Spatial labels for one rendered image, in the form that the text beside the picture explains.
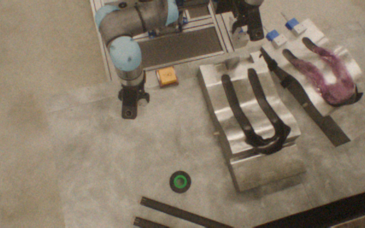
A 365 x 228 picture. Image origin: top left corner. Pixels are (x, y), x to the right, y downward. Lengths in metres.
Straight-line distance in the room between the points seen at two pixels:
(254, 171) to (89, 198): 0.61
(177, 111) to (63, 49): 1.33
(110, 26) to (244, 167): 0.68
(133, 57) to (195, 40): 1.34
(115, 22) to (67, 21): 1.66
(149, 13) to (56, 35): 1.65
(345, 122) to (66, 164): 1.05
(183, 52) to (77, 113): 0.97
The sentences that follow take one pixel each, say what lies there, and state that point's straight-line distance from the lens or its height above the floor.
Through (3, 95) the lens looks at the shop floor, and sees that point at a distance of 2.38.
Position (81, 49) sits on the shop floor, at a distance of 2.36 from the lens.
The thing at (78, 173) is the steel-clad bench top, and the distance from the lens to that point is 1.24.
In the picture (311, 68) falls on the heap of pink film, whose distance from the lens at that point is 1.33.
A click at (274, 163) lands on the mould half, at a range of 1.21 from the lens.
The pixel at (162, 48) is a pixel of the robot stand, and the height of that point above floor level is 0.21.
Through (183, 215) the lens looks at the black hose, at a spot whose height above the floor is 0.87.
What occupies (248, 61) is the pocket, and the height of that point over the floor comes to 0.86.
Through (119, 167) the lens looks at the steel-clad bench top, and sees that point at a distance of 1.21.
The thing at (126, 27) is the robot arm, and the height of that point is 1.27.
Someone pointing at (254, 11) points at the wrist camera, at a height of 1.12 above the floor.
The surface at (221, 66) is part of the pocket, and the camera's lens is 1.28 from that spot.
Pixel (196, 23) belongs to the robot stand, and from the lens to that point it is 2.14.
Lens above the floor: 1.98
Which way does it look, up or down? 72 degrees down
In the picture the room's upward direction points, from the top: 9 degrees clockwise
